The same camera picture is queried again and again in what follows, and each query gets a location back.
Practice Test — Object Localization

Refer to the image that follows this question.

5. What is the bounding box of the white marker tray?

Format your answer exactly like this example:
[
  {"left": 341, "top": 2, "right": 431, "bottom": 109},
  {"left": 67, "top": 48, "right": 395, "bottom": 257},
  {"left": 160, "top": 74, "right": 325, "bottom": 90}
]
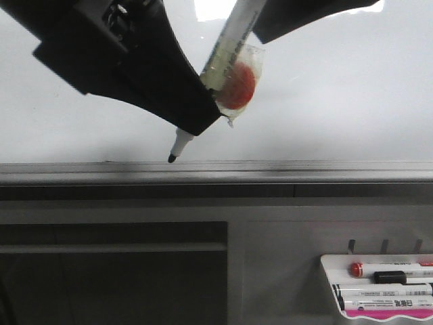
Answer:
[{"left": 321, "top": 254, "right": 432, "bottom": 324}]

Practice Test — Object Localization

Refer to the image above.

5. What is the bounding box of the grey aluminium whiteboard ledge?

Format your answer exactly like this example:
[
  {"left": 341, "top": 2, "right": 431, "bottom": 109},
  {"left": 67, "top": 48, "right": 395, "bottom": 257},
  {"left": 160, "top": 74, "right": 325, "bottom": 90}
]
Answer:
[{"left": 1, "top": 160, "right": 432, "bottom": 186}]

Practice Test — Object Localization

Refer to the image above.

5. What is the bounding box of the dark metal hook left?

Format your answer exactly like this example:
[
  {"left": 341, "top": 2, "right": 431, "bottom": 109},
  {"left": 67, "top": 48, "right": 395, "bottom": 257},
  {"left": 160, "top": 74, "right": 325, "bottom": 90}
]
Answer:
[{"left": 347, "top": 239, "right": 356, "bottom": 255}]

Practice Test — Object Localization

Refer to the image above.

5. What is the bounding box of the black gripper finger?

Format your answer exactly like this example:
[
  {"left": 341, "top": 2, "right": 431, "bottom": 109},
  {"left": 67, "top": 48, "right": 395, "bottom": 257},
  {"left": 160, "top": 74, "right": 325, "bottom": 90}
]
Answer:
[
  {"left": 253, "top": 0, "right": 377, "bottom": 44},
  {"left": 1, "top": 1, "right": 221, "bottom": 135}
]

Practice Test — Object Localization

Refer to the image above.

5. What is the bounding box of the white marker black end upper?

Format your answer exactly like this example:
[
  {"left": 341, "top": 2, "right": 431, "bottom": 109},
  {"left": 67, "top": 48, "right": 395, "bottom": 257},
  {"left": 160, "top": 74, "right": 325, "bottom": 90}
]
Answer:
[{"left": 332, "top": 283, "right": 432, "bottom": 297}]

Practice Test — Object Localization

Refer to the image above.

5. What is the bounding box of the red magnet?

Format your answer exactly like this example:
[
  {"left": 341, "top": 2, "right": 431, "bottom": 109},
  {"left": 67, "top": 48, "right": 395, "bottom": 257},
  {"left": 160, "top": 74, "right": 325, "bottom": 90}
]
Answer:
[{"left": 216, "top": 44, "right": 265, "bottom": 128}]

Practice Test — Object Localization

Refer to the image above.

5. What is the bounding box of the white marker black end lower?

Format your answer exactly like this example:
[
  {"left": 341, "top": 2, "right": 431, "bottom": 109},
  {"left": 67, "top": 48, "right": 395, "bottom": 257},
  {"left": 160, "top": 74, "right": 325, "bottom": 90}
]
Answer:
[{"left": 337, "top": 295, "right": 432, "bottom": 311}]

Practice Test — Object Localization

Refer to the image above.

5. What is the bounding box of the pink whiteboard eraser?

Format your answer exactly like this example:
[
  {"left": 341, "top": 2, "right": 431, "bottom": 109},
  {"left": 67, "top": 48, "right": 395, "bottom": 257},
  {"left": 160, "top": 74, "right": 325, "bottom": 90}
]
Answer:
[{"left": 344, "top": 309, "right": 432, "bottom": 320}]

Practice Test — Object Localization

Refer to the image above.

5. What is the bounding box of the red-capped marker in tray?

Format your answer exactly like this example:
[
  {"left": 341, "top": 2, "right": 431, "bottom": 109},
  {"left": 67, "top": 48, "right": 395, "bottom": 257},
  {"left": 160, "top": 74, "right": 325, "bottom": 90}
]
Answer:
[{"left": 348, "top": 262, "right": 432, "bottom": 278}]

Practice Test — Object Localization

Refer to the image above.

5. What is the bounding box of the black-capped marker in tray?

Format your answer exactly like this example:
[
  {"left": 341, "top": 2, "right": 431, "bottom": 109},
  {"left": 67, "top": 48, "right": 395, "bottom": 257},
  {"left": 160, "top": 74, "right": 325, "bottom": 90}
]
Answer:
[{"left": 373, "top": 271, "right": 432, "bottom": 284}]

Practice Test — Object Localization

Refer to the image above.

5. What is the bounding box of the white black-tipped whiteboard marker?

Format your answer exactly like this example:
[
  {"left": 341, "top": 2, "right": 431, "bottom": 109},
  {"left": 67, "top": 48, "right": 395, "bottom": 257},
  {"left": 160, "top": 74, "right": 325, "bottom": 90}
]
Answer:
[{"left": 168, "top": 0, "right": 268, "bottom": 164}]

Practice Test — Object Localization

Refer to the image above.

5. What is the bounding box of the white whiteboard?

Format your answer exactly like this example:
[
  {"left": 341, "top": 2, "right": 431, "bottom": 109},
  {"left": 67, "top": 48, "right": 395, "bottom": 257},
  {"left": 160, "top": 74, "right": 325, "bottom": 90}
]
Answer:
[{"left": 1, "top": 1, "right": 432, "bottom": 163}]

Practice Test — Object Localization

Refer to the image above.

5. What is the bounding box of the white marker black end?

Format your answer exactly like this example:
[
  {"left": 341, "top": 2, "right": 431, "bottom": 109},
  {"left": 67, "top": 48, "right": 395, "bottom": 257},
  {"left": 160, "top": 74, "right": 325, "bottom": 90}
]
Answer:
[
  {"left": 332, "top": 283, "right": 432, "bottom": 297},
  {"left": 337, "top": 295, "right": 432, "bottom": 311}
]

